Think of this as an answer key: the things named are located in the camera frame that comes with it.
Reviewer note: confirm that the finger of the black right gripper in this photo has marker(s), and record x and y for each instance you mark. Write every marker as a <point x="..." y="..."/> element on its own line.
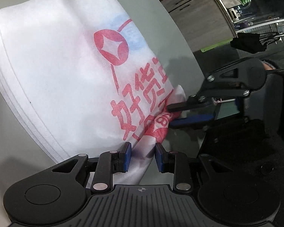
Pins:
<point x="194" y="122"/>
<point x="193" y="102"/>

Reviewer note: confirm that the grey wooden cabinet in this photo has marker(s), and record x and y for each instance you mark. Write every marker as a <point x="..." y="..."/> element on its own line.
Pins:
<point x="201" y="22"/>

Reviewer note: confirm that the operator right hand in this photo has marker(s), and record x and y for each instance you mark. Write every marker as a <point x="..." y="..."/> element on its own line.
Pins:
<point x="268" y="66"/>

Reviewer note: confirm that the white printed shopping bag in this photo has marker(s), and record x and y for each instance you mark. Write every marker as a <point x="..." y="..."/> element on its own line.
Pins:
<point x="80" y="77"/>

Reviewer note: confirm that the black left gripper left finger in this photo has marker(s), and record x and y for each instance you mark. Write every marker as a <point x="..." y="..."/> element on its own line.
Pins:
<point x="108" y="164"/>

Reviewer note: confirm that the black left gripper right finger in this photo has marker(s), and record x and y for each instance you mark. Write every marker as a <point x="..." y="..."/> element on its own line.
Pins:
<point x="176" y="163"/>

